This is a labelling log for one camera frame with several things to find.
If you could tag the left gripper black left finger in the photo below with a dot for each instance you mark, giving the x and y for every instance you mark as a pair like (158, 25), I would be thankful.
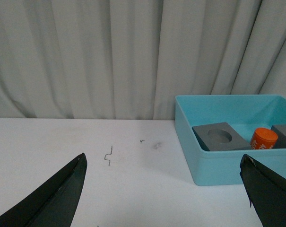
(54, 203)

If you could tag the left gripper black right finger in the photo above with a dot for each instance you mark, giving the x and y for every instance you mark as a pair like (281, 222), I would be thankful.
(266, 191)

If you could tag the orange plastic cylinder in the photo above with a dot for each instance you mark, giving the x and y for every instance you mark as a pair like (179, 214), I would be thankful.
(263, 138)

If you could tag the gray rectangular block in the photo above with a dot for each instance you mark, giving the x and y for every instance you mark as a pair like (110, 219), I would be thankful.
(280, 130)

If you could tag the gray block with round hole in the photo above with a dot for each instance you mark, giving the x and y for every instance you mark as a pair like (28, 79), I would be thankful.
(219, 137)

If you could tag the light blue plastic box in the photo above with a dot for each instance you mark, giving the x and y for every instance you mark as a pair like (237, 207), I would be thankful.
(244, 113)

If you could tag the white pleated curtain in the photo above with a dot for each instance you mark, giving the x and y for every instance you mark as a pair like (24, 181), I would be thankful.
(129, 59)

